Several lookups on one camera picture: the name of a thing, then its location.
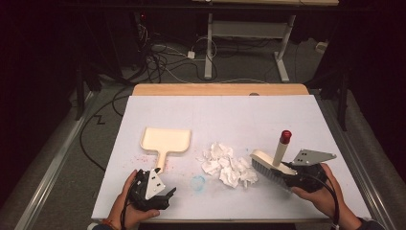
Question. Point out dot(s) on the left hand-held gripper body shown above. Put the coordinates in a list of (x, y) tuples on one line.
[(143, 191)]

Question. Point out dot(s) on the white table mat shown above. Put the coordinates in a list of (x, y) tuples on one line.
[(223, 118)]

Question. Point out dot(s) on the aluminium frame rail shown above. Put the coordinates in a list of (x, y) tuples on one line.
[(54, 166), (354, 166)]

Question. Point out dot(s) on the cream plastic dustpan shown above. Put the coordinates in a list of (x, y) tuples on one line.
[(166, 140)]

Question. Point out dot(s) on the black stand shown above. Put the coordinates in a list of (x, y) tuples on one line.
[(79, 96), (343, 102)]

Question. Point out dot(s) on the white power strip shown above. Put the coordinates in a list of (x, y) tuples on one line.
[(321, 47)]

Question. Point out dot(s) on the white power adapter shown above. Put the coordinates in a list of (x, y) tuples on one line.
[(191, 54)]

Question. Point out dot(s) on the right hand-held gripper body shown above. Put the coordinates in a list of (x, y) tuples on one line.
[(309, 179)]

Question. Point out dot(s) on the person's left hand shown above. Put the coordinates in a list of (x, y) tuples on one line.
[(123, 214)]

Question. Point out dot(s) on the white metal table frame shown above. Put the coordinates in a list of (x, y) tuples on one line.
[(245, 29)]

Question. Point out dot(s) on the cream brush with grey bristles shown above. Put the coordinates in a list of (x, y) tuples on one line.
[(281, 150)]

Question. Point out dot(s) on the pile of white tissues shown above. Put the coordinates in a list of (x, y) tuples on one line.
[(230, 172)]

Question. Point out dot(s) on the person's right hand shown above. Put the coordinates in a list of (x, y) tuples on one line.
[(328, 201)]

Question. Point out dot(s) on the wooden table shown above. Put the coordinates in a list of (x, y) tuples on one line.
[(207, 89)]

